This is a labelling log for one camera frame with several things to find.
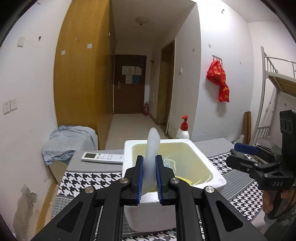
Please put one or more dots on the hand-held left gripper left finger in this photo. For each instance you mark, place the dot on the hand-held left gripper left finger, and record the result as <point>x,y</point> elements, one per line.
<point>139,178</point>

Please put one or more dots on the blue face mask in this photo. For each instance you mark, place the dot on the blue face mask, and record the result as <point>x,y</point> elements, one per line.
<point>170,163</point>

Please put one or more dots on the wooden wardrobe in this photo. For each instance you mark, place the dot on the wooden wardrobe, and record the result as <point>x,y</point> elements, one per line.
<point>81,81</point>

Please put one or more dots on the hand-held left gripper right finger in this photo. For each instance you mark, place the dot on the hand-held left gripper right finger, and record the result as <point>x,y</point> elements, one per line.
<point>159,179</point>

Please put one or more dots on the wide white paper notice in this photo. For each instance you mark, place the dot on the wide white paper notice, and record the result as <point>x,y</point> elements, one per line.
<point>130,70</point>

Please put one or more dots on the white foam box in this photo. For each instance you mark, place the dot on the white foam box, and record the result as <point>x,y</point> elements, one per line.
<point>150,217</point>

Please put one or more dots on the red fire extinguisher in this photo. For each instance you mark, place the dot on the red fire extinguisher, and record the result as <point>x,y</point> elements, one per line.
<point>146,109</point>

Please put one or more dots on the wooden side door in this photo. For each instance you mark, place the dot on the wooden side door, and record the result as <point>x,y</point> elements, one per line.
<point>165,88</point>

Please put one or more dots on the houndstooth grey tablecloth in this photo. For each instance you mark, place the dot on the houndstooth grey tablecloth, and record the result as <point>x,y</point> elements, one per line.
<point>92,176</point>

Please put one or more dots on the person's right hand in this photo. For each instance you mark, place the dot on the person's right hand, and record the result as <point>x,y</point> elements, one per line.
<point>267,201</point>

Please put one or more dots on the metal wall hook rack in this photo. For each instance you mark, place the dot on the metal wall hook rack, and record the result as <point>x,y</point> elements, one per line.
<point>217,57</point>

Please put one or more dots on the yellow mesh cloth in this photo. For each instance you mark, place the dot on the yellow mesh cloth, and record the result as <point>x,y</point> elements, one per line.
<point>182,179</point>

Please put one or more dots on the metal bunk bed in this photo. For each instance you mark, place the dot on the metal bunk bed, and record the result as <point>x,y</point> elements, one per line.
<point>272,76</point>

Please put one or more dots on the white remote control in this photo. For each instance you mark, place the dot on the white remote control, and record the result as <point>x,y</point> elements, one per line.
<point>101,157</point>

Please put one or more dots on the small white paper notice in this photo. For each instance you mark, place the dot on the small white paper notice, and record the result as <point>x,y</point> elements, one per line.
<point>128,79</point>

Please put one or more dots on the wooden boards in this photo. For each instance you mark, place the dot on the wooden boards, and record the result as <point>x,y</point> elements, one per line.
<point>247,127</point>

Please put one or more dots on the light blue cloth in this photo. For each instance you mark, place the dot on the light blue cloth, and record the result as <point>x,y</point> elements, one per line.
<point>69,143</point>

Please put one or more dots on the red plastic bags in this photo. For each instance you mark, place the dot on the red plastic bags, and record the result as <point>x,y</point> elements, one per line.
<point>219,81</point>

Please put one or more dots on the white pump bottle red cap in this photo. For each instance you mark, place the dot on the white pump bottle red cap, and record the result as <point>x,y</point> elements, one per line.
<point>183,133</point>

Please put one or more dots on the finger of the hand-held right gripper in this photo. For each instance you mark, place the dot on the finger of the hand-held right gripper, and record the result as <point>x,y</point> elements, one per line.
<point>245,148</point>
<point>240,162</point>

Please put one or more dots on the blue paper notice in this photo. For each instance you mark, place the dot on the blue paper notice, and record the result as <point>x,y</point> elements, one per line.
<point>135,79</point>

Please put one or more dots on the dark brown door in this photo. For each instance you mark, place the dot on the dark brown door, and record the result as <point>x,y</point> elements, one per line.
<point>129,97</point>

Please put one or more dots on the ceiling lamp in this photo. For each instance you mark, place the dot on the ceiling lamp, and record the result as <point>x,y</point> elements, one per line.
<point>141,20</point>

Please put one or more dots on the white wall cover plate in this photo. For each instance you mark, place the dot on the white wall cover plate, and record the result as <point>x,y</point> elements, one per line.
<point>20,41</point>

